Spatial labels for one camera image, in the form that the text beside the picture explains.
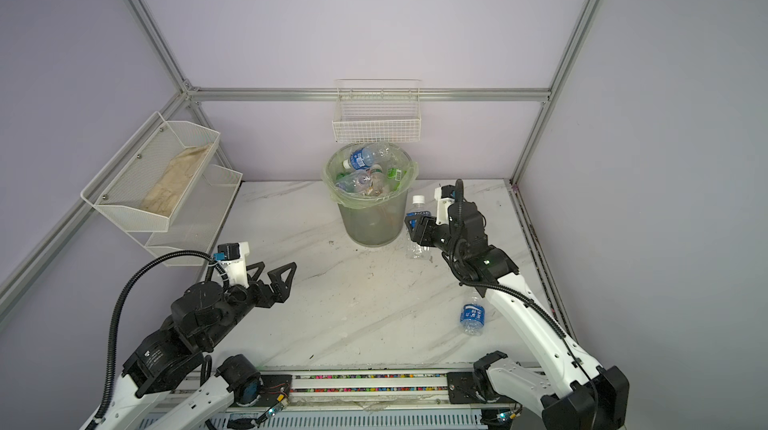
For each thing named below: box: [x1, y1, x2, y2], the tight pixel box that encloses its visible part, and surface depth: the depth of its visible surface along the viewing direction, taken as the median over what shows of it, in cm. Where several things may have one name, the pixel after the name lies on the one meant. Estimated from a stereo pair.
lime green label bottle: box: [387, 168, 402, 182], surface depth 90 cm
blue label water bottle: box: [342, 147, 374, 170], surface depth 92 cm
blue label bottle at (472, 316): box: [460, 293, 485, 336], surface depth 82 cm
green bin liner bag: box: [322, 142, 418, 210], surface depth 88 cm
